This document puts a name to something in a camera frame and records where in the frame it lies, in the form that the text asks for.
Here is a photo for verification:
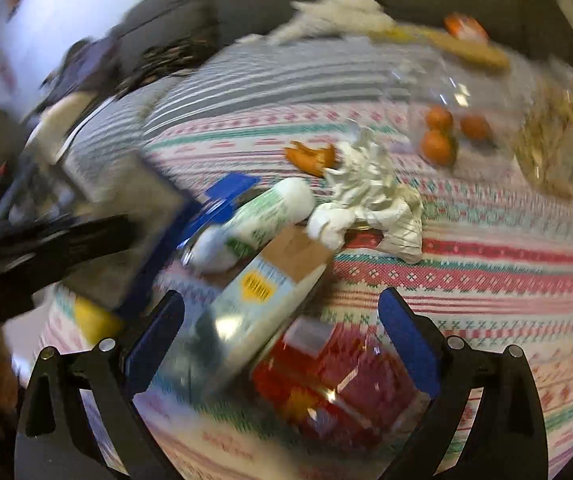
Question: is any orange white packet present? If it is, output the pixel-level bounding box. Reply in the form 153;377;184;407
444;12;490;43

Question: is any white green printed tube bottle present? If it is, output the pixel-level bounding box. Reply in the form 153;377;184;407
181;177;316;273

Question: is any orange tangerine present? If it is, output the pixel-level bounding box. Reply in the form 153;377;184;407
460;115;492;142
420;130;459;168
425;106;455;132

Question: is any clear plastic container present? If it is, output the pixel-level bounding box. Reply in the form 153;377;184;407
391;55;522;171

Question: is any cardboard carton with yellow label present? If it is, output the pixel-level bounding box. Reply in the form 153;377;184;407
166;225;335;396

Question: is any tan oblong item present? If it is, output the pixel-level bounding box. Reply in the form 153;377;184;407
371;26;512;72

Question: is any white fluffy cloth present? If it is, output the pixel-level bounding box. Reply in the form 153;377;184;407
266;0;397;46

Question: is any red green patterned blanket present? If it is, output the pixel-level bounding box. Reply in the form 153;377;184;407
39;95;573;480

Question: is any clear plastic snack bag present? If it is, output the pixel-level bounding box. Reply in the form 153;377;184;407
511;70;573;202

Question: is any red plastic packet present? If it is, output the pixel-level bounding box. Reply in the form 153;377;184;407
251;317;430;453

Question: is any dark patterned cushion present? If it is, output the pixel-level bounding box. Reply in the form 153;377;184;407
134;42;217;86

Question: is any yellow plastic item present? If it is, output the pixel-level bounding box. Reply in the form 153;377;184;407
74;297;126;347

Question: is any grey striped blanket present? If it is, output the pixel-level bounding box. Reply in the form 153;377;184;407
31;35;467;171

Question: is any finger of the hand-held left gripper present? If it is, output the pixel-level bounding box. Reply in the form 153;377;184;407
186;172;263;241

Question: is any dark cloth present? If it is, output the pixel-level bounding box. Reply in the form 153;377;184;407
41;35;127;111

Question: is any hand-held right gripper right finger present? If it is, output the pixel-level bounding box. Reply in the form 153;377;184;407
377;287;550;480

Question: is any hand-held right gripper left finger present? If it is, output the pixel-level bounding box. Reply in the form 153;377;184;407
15;290;187;480

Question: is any orange peel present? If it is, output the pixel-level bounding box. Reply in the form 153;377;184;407
285;141;340;178

